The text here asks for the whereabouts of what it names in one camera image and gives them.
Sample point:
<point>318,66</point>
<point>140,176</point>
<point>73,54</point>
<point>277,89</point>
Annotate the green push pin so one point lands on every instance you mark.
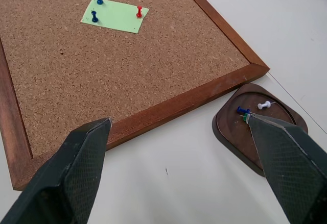
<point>246,118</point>

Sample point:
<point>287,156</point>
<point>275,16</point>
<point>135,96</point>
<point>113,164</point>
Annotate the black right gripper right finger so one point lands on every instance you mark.
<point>286,162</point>

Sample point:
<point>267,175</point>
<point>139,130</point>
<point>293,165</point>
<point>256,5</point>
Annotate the cork board with wooden frame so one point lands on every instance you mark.
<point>107,63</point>

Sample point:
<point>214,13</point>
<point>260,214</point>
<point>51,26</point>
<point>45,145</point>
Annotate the red push pin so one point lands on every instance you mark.
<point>139,11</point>

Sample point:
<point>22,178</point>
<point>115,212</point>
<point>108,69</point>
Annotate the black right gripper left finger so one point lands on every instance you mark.
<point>74,168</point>

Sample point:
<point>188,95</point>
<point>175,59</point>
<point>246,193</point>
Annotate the dark wooden tray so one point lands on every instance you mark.
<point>237,132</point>

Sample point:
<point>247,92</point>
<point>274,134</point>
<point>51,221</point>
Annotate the white push pin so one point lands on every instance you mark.
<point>264,105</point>

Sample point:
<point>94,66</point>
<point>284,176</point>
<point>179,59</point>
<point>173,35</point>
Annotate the green paper note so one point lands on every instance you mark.
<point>117,17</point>

